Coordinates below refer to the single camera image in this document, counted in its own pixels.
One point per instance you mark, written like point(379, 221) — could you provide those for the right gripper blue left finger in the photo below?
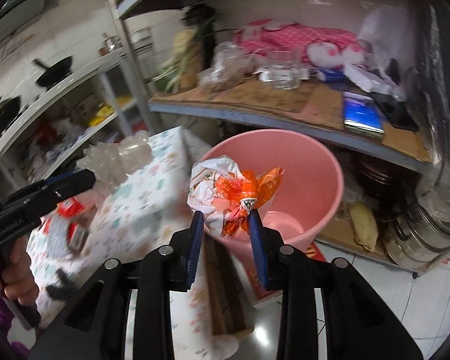
point(193, 247)

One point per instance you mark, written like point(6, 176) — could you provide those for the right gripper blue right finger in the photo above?
point(256, 235)

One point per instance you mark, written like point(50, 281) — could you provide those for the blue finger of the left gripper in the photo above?
point(73, 183)
point(62, 178)

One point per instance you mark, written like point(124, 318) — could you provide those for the orange white wrapper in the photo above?
point(225, 194)

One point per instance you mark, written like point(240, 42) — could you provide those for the silver mesh scouring cloth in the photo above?
point(57, 246)

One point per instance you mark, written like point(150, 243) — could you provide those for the clear plastic bag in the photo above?
point(112, 163)

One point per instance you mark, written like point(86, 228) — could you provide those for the steel wool scrubber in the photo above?
point(62, 290)

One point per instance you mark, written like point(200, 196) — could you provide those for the red white carton box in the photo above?
point(76, 237)

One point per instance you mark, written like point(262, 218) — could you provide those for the grey kitchen cabinet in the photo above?
point(97, 103)

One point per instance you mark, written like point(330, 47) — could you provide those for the pink plastic trash bin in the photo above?
point(312, 186)

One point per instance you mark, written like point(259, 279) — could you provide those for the left hand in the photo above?
point(17, 282)

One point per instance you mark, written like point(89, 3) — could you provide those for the floral bear tablecloth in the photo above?
point(137, 217)

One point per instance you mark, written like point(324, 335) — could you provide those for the yellow bag on floor shelf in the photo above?
point(365, 228)

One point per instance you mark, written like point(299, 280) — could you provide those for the black rice cooker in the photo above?
point(387, 187)

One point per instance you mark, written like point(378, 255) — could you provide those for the cardboard shelf liner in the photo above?
point(313, 109)

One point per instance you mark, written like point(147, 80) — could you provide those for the smartphone with blue screen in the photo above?
point(361, 116)

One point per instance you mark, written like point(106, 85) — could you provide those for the glass mug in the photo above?
point(285, 67)

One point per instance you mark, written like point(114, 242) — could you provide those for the clear bag on shelf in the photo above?
point(230, 67)

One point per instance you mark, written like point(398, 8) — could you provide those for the blue white small box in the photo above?
point(327, 75)

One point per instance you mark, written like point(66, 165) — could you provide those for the stainless steel steamer pot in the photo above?
point(412, 238)

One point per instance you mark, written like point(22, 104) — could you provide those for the vegetables with green onions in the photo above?
point(177, 68)

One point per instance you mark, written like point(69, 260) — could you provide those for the black phone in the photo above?
point(395, 112)

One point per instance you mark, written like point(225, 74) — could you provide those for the pink polka dot cloth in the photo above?
point(315, 46)

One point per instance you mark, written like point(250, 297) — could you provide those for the metal shelf rack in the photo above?
point(122, 9)

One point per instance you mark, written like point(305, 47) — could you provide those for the white plastic bag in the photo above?
point(389, 36)

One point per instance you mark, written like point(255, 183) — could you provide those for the large black plastic bag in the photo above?
point(433, 41)

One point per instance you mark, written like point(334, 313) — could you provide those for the black wok with handle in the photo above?
point(9, 110)

